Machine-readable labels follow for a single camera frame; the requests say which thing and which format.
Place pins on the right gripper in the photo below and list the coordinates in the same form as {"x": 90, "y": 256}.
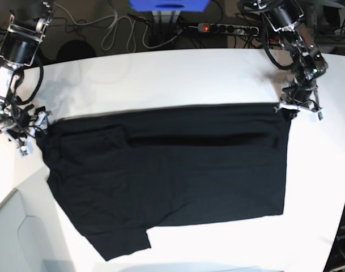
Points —
{"x": 12, "y": 118}

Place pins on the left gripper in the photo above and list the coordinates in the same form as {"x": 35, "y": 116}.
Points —
{"x": 301, "y": 95}

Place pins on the black T-shirt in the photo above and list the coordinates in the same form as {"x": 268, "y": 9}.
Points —
{"x": 118, "y": 175}

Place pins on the grey power strip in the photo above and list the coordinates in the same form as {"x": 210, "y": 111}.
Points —
{"x": 228, "y": 29}

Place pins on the grey plastic panel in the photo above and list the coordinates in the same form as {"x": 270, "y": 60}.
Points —
{"x": 24, "y": 242}

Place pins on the blue box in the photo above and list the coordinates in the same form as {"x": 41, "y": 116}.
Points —
{"x": 168, "y": 5}

